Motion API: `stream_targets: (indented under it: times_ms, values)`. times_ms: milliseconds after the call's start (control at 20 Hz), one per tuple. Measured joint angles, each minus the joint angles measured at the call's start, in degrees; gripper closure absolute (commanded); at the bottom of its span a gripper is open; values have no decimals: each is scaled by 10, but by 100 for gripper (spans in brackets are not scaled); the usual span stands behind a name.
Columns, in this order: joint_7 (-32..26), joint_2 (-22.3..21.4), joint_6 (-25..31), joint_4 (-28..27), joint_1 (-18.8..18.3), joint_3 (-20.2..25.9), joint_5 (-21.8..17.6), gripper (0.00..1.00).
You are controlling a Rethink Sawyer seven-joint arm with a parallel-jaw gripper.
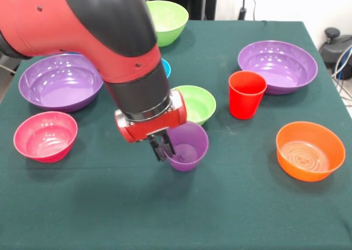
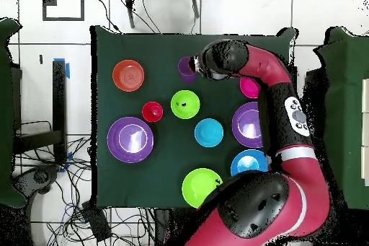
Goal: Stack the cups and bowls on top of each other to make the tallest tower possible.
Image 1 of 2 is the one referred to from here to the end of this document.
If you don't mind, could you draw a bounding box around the white cable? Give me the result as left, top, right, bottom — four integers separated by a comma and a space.
0, 64, 17, 75

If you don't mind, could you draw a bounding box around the dark green tablecloth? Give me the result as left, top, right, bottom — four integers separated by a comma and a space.
0, 18, 352, 250

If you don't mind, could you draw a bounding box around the pink bowl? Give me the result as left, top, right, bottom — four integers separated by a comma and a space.
13, 111, 79, 163

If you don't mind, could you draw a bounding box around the purple cup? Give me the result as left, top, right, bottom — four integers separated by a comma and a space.
162, 120, 210, 173

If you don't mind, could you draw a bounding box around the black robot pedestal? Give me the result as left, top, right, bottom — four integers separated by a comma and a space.
137, 0, 218, 20

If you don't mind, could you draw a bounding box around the orange bowl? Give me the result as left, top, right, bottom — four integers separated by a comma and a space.
276, 121, 347, 182

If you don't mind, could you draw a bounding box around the red cup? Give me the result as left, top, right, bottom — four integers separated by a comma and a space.
228, 70, 268, 120

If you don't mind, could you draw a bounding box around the wide purple bowl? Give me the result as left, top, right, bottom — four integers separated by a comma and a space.
18, 53, 105, 113
237, 40, 319, 96

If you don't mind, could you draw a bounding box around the small blue bowl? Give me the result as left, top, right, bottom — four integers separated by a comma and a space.
161, 58, 172, 79

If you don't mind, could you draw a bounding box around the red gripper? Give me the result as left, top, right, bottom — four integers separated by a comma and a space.
114, 89, 188, 163

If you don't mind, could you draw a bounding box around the black grey machine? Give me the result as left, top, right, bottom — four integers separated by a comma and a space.
318, 27, 352, 69

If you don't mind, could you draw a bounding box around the large green bowl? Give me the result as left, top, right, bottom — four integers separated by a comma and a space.
145, 0, 190, 48

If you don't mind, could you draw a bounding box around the grey cable bundle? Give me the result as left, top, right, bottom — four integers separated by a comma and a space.
331, 45, 352, 108

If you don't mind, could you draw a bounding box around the small green bowl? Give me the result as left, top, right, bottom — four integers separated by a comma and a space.
173, 85, 217, 126

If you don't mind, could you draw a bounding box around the black office chair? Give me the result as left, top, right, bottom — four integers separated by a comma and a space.
0, 53, 21, 72

